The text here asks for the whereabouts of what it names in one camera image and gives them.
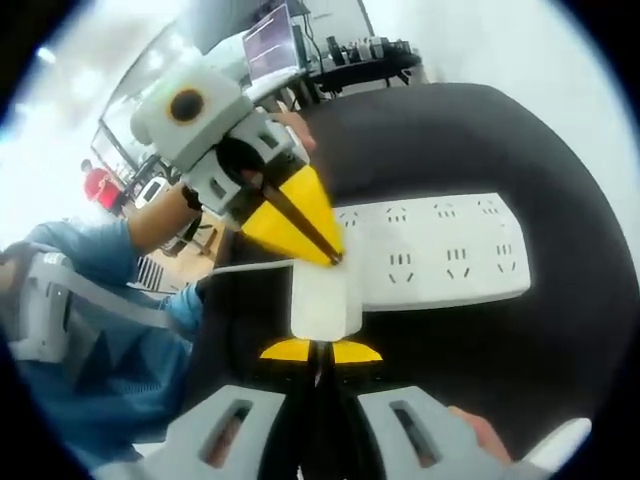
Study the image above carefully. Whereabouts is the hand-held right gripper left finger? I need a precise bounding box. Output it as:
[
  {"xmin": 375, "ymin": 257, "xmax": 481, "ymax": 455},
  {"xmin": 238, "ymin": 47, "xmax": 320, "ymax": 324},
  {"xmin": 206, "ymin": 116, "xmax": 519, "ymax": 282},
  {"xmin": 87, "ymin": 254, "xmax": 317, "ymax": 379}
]
[{"xmin": 94, "ymin": 338, "xmax": 311, "ymax": 480}]

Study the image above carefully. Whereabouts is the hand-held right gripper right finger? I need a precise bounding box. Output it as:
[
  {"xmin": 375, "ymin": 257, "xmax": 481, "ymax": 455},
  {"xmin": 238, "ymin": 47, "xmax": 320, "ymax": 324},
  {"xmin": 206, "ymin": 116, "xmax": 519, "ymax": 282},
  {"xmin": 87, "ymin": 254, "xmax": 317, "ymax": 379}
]
[{"xmin": 329, "ymin": 339, "xmax": 551, "ymax": 480}]

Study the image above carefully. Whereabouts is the white desk lamp plug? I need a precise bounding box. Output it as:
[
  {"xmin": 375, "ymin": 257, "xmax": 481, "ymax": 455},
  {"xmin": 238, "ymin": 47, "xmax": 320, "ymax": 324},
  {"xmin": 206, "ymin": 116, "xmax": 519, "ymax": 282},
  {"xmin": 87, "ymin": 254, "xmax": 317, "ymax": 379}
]
[{"xmin": 290, "ymin": 259, "xmax": 364, "ymax": 341}]

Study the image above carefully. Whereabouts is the white power strip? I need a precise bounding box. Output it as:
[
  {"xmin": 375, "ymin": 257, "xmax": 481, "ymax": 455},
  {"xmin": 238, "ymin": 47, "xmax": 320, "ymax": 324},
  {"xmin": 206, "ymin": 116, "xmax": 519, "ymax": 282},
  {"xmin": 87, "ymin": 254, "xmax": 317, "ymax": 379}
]
[{"xmin": 329, "ymin": 192, "xmax": 532, "ymax": 312}]

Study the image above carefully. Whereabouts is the white office desk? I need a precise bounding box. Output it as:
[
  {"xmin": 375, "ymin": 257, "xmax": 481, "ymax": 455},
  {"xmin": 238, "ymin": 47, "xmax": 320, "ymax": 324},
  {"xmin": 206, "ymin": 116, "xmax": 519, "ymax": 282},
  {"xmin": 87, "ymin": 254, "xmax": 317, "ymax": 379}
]
[{"xmin": 248, "ymin": 67, "xmax": 307, "ymax": 104}]

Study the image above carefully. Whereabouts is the person's right hand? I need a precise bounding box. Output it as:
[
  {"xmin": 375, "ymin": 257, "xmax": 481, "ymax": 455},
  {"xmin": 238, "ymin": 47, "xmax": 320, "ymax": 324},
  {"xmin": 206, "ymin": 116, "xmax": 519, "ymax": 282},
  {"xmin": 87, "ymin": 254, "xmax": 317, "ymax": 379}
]
[{"xmin": 449, "ymin": 405, "xmax": 512, "ymax": 462}]

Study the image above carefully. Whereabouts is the person's left hand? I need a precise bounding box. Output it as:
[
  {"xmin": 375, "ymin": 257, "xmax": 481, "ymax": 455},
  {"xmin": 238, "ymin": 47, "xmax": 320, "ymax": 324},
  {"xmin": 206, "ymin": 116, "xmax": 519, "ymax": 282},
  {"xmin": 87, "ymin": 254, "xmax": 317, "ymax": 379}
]
[{"xmin": 272, "ymin": 112, "xmax": 317, "ymax": 154}]

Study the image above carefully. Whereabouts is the black-framed glass board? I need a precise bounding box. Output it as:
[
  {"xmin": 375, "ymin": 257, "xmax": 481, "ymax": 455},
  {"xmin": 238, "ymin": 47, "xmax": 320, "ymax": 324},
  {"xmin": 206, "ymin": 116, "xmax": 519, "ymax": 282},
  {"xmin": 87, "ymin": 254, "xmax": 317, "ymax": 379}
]
[{"xmin": 91, "ymin": 27, "xmax": 204, "ymax": 169}]

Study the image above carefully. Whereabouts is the white wheeled cart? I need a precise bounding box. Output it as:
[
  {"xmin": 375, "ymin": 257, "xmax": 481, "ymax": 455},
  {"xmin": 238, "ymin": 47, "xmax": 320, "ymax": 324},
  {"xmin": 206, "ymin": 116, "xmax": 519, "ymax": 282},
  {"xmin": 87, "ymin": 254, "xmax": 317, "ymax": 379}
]
[{"xmin": 138, "ymin": 178, "xmax": 167, "ymax": 207}]

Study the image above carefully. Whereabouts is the laptop with lit screen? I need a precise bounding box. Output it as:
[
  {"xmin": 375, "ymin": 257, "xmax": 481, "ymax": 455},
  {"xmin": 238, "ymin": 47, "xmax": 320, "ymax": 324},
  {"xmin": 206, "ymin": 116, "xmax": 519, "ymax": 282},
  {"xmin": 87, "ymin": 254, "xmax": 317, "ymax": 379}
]
[{"xmin": 242, "ymin": 3, "xmax": 297, "ymax": 85}]

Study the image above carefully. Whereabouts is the black side table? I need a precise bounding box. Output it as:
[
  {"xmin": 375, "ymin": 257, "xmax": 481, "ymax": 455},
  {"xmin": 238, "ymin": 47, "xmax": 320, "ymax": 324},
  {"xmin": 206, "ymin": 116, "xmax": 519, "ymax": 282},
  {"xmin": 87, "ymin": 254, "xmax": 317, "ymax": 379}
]
[{"xmin": 305, "ymin": 49, "xmax": 422, "ymax": 97}]

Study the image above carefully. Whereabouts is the grey chest-worn device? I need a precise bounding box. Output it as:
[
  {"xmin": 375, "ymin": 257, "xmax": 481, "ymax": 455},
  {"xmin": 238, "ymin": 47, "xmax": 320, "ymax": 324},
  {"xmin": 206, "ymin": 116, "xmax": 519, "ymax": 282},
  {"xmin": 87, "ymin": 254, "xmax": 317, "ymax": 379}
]
[{"xmin": 0, "ymin": 249, "xmax": 77, "ymax": 364}]

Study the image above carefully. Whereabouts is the grey chest strap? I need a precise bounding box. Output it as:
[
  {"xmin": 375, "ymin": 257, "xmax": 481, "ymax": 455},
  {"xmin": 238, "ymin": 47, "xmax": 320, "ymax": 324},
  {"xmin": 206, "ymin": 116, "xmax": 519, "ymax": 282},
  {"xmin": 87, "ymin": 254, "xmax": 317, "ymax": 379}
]
[{"xmin": 64, "ymin": 272, "xmax": 184, "ymax": 332}]

